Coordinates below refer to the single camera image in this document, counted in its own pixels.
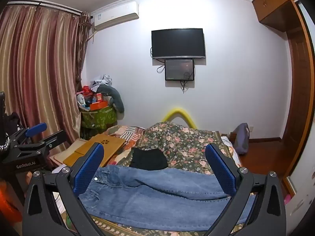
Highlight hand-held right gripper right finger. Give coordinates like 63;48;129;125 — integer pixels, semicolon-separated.
204;143;287;236

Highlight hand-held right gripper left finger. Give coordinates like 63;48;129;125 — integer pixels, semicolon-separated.
22;143;106;236

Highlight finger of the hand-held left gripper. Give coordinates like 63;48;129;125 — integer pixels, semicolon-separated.
12;130;67;157
9;123;48;145

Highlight blue denim pants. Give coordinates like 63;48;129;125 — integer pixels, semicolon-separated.
78;165;256;231

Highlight light wooden board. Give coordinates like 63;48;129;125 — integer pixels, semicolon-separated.
50;139;87;171

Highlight pink white bedding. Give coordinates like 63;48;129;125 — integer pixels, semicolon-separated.
220;135;241;169

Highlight grey purple bag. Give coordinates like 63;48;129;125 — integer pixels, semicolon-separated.
232;123;250;156

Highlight orange plastic object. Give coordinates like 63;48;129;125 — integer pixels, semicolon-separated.
0;177;23;228

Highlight green floral blanket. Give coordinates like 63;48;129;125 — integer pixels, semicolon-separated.
91;121;249;233

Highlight green cloth covered table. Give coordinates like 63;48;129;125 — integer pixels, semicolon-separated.
80;104;118;138

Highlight striped patchwork quilt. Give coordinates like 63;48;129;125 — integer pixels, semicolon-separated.
106;125;146;166

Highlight striped red gold curtain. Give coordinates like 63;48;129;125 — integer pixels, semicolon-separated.
0;4;93;164

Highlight orange cardboard box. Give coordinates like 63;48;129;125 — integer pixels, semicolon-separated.
90;100;109;111

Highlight black folded cloth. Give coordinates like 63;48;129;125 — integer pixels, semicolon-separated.
129;148;168;171

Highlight yellow foam arch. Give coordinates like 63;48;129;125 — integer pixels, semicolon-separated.
161;107;197;129

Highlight grey plush toy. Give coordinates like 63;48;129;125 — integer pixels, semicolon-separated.
97;85;125;113

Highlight white crumpled bag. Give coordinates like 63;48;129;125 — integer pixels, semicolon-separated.
92;74;113;87

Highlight wooden door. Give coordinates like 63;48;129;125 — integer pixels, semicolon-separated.
282;0;312;197

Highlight white air conditioner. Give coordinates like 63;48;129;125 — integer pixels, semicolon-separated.
90;1;140;31

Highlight wooden overhead cabinet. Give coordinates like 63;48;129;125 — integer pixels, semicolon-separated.
251;0;300;33

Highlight small black wall screen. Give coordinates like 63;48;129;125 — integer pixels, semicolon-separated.
164;59;195;81

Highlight curtain rail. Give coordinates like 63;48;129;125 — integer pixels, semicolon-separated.
7;1;83;15

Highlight black wall television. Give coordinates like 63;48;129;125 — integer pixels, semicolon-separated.
151;28;206;60

